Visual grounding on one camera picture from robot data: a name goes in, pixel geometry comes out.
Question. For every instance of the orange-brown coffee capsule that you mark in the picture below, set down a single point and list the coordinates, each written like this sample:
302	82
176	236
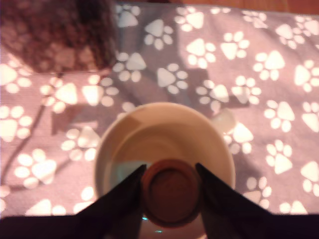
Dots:
172	194

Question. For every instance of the cartoon print ceramic mug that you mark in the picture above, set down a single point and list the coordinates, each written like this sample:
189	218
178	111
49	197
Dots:
164	132

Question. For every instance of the grey paw-print cloth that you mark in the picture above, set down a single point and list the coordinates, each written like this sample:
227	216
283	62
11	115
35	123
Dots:
261	99

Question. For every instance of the clear container with white lid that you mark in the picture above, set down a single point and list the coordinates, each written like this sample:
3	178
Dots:
54	35

